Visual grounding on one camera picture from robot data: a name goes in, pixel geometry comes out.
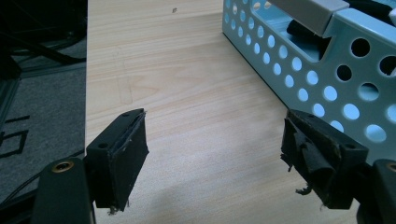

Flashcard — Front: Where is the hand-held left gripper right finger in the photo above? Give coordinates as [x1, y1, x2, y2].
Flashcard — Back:
[279, 108, 370, 210]

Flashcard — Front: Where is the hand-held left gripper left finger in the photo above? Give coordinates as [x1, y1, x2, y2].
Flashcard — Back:
[84, 107, 150, 216]

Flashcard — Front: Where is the light blue perforated basket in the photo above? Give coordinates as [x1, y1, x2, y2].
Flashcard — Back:
[221, 0, 396, 166]

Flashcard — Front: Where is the black cable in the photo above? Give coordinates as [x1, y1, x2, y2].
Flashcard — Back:
[0, 148, 86, 209]

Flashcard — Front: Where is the dark metal stand frame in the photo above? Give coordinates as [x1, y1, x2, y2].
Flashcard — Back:
[0, 0, 88, 122]

